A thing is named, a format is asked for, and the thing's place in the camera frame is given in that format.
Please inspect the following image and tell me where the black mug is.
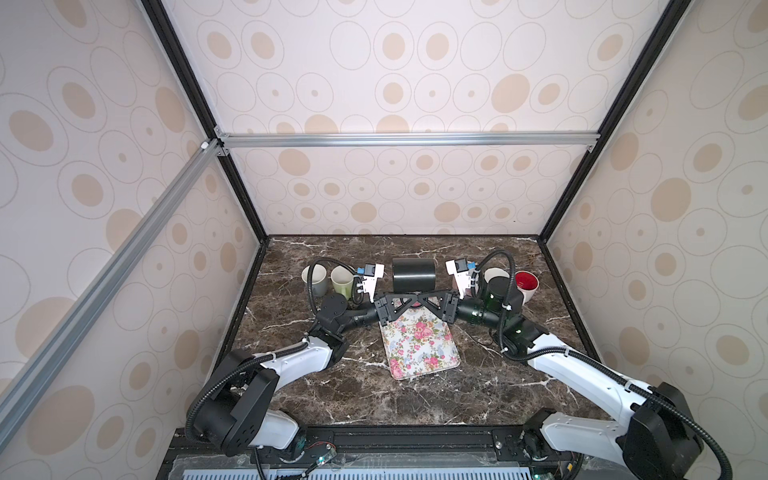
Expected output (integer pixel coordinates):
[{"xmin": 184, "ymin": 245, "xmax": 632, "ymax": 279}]
[{"xmin": 392, "ymin": 258, "xmax": 436, "ymax": 294}]

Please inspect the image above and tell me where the grey mug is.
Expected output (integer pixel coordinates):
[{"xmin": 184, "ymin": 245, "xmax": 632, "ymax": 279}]
[{"xmin": 301, "ymin": 263, "xmax": 329, "ymax": 299}]

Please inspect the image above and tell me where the light green mug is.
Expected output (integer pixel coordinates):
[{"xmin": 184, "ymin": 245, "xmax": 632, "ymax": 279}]
[{"xmin": 331, "ymin": 266, "xmax": 354, "ymax": 300}]

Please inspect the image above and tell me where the dark green mug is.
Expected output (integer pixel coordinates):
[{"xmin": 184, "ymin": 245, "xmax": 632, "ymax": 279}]
[{"xmin": 483, "ymin": 267, "xmax": 510, "ymax": 287}]

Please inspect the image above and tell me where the white mug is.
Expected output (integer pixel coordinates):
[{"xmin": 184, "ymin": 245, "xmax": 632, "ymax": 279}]
[{"xmin": 515, "ymin": 271, "xmax": 540, "ymax": 304}]

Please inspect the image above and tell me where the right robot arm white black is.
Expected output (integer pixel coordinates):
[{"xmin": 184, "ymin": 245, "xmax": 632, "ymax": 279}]
[{"xmin": 417, "ymin": 277, "xmax": 704, "ymax": 479}]

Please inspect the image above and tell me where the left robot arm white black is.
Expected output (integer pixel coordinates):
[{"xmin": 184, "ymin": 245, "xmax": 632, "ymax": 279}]
[{"xmin": 184, "ymin": 293, "xmax": 420, "ymax": 457}]

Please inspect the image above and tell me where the floral serving tray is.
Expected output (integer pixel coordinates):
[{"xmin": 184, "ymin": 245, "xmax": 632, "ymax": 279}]
[{"xmin": 380, "ymin": 306, "xmax": 461, "ymax": 381}]

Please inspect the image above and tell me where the small circuit board with leds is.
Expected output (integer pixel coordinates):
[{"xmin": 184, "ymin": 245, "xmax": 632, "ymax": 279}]
[{"xmin": 309, "ymin": 441, "xmax": 337, "ymax": 466}]

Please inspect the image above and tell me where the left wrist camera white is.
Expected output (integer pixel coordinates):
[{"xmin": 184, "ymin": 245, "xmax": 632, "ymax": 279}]
[{"xmin": 354, "ymin": 264, "xmax": 384, "ymax": 303}]

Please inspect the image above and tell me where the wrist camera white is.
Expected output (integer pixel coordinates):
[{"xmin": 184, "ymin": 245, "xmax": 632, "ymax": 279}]
[
  {"xmin": 445, "ymin": 258, "xmax": 477, "ymax": 299},
  {"xmin": 354, "ymin": 264, "xmax": 384, "ymax": 303}
]

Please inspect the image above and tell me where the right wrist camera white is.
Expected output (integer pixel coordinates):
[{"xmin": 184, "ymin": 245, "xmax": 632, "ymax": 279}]
[{"xmin": 445, "ymin": 258, "xmax": 477, "ymax": 299}]

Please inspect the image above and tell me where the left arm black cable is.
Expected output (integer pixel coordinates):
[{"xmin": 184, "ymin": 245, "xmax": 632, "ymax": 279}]
[{"xmin": 184, "ymin": 256, "xmax": 361, "ymax": 442}]

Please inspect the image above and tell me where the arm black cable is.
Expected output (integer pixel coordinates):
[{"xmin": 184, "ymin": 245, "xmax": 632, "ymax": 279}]
[
  {"xmin": 473, "ymin": 249, "xmax": 734, "ymax": 480},
  {"xmin": 184, "ymin": 256, "xmax": 361, "ymax": 442}
]

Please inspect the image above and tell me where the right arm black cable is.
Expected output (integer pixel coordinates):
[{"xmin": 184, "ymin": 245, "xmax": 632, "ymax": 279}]
[{"xmin": 473, "ymin": 249, "xmax": 734, "ymax": 480}]

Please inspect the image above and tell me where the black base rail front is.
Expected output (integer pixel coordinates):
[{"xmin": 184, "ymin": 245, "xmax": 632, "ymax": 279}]
[{"xmin": 158, "ymin": 425, "xmax": 632, "ymax": 479}]

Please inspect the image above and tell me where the horizontal aluminium rail back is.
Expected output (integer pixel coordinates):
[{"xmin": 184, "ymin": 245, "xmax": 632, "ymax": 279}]
[{"xmin": 203, "ymin": 131, "xmax": 600, "ymax": 152}]

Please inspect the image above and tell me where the diagonal aluminium rail left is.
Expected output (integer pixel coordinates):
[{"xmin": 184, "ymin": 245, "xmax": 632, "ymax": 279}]
[{"xmin": 1, "ymin": 138, "xmax": 223, "ymax": 449}]

